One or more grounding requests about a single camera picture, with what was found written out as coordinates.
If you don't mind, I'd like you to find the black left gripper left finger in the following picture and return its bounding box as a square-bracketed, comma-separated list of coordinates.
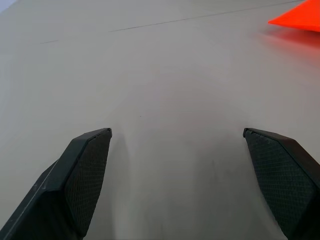
[0, 127, 113, 240]

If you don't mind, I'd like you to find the orange object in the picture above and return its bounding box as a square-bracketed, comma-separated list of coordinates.
[267, 0, 320, 33]

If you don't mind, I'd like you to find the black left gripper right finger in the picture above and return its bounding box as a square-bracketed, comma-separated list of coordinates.
[243, 127, 320, 240]

